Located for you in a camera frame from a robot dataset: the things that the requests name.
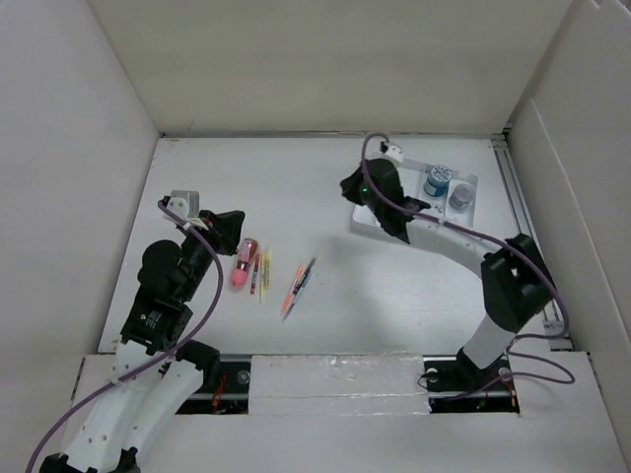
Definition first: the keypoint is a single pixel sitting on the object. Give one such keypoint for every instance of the white organizer tray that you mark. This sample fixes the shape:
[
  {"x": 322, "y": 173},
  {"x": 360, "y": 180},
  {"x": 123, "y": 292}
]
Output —
[{"x": 412, "y": 176}]

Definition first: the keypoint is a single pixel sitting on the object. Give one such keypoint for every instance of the black pen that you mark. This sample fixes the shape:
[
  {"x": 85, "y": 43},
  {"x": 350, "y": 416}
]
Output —
[{"x": 309, "y": 268}]

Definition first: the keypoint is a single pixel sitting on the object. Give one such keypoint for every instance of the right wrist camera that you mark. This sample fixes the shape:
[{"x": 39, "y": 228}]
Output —
[{"x": 391, "y": 152}]

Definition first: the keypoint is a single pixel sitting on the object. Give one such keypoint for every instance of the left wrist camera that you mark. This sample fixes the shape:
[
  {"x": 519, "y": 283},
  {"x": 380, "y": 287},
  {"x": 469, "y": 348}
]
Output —
[{"x": 183, "y": 203}]

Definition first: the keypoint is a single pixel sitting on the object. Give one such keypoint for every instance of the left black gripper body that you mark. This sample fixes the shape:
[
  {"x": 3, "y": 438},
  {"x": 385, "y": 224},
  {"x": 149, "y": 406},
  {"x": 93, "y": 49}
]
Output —
[{"x": 210, "y": 219}]

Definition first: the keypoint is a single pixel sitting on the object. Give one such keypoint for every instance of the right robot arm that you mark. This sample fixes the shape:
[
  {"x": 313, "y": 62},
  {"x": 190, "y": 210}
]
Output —
[{"x": 515, "y": 283}]

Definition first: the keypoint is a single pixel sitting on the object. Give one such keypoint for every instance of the blue pen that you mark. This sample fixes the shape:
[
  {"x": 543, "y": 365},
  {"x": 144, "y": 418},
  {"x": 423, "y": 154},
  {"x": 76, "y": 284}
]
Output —
[{"x": 296, "y": 296}]

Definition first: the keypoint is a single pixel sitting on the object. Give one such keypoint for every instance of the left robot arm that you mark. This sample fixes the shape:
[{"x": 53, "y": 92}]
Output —
[{"x": 157, "y": 364}]

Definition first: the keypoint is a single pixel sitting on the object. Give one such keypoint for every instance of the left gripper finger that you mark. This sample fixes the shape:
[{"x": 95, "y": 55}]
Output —
[
  {"x": 227, "y": 244},
  {"x": 233, "y": 221}
]

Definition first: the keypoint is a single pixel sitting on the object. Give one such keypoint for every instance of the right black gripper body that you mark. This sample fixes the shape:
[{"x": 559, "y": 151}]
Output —
[{"x": 372, "y": 203}]

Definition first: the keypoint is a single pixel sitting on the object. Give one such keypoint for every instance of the orange pen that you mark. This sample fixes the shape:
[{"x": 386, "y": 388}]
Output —
[{"x": 293, "y": 286}]

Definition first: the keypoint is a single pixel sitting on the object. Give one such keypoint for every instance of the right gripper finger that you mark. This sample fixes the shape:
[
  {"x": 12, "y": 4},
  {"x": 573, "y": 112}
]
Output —
[
  {"x": 356, "y": 178},
  {"x": 350, "y": 190}
]

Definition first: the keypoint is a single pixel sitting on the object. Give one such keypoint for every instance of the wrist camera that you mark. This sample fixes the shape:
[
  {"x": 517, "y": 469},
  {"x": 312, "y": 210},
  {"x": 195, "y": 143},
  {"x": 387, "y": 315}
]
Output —
[
  {"x": 391, "y": 152},
  {"x": 183, "y": 203}
]

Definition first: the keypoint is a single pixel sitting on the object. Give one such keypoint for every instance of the pink cap marker tube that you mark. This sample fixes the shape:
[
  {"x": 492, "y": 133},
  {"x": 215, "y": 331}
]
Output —
[{"x": 246, "y": 254}]

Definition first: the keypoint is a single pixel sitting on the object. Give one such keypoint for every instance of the red pen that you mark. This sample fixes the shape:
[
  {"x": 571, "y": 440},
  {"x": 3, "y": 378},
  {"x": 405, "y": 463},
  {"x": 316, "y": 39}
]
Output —
[{"x": 255, "y": 272}]

